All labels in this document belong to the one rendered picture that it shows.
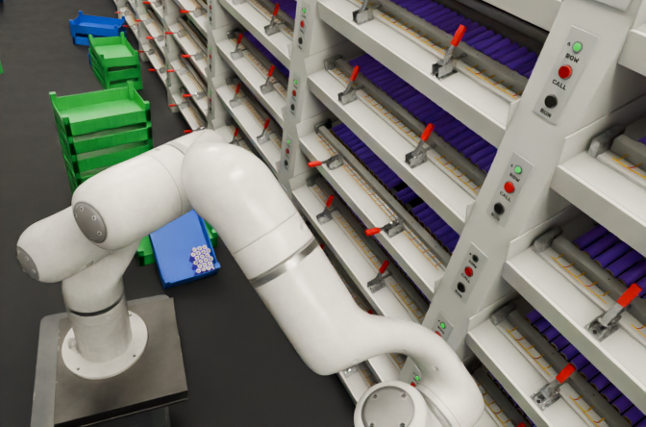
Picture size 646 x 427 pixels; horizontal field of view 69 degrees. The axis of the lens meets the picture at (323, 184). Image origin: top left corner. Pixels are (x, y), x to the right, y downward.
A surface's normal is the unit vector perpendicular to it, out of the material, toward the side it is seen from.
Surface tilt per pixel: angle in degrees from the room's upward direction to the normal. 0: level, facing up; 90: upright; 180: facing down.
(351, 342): 47
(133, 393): 0
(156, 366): 0
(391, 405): 28
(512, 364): 18
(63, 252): 80
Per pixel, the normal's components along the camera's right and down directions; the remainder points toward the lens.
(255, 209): 0.29, -0.15
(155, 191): 0.67, -0.14
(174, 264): 0.34, -0.45
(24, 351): 0.14, -0.79
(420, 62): -0.13, -0.69
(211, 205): -0.47, 0.26
